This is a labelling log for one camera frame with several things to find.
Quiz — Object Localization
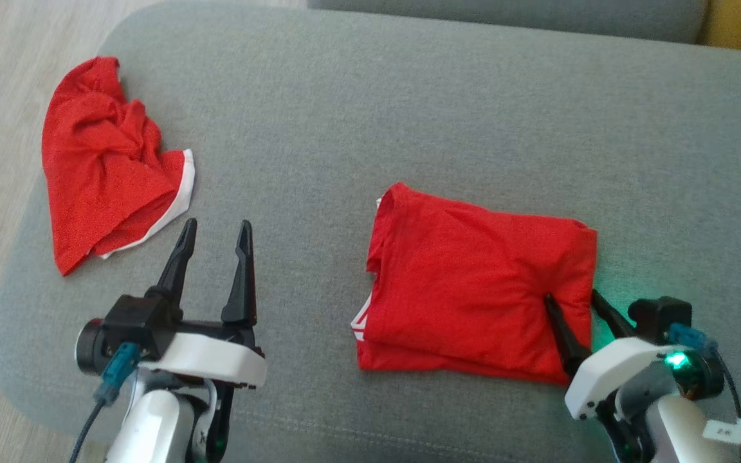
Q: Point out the grey sofa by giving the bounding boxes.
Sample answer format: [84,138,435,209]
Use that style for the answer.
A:
[0,0,741,463]

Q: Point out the red basketball jersey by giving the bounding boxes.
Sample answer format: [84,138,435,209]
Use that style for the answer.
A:
[350,182,598,385]

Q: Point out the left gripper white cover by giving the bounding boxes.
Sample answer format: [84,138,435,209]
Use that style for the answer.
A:
[142,217,267,463]

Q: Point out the black cable with teal plug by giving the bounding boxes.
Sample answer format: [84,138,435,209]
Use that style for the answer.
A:
[668,323,741,463]
[68,342,143,463]

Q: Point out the red shorts with white trim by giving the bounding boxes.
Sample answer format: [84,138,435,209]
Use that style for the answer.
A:
[41,57,196,276]

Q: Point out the grey sofa back cushion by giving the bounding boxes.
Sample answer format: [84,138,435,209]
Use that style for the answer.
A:
[306,0,711,44]

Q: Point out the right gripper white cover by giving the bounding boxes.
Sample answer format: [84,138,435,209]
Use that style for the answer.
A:
[544,289,677,463]

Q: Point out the white paper label tag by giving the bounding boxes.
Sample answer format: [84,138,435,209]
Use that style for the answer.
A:
[702,417,741,446]

